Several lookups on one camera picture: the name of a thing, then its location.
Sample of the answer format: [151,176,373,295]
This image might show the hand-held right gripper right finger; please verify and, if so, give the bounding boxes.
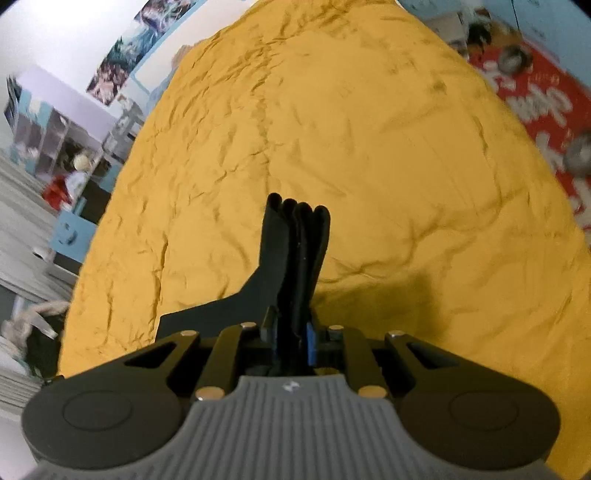
[305,320,462,400]

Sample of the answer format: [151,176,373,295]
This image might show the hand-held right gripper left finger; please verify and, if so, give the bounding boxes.
[122,307,280,400]

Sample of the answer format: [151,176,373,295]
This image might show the black pants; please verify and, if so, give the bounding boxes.
[158,191,332,371]

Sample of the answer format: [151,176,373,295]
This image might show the black bag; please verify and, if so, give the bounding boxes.
[24,323,62,380]

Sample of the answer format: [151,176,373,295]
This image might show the yellow quilted blanket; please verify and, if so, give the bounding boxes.
[58,0,591,476]

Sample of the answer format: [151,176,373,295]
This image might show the blue smiley-face chair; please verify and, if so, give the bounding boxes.
[50,198,100,261]

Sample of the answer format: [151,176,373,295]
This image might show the white curtain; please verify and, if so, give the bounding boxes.
[0,151,80,409]

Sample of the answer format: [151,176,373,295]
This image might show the red bag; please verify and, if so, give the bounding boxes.
[43,173,71,207]

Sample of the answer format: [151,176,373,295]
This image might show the grey chair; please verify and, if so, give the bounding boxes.
[100,95,145,163]

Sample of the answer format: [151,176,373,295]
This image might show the blue pillow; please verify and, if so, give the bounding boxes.
[147,44,197,114]

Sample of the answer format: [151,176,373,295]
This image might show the white and blue bookshelf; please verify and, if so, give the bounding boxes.
[4,64,120,178]

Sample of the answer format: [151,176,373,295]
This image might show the white and blue headboard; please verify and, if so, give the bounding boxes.
[130,0,259,95]

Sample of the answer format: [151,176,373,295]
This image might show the grey round object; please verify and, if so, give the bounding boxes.
[562,137,591,175]
[500,45,533,75]

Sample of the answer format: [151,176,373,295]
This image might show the red printed floor mat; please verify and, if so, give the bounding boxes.
[467,39,591,234]

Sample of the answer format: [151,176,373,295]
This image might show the wall poster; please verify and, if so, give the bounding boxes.
[87,0,209,108]

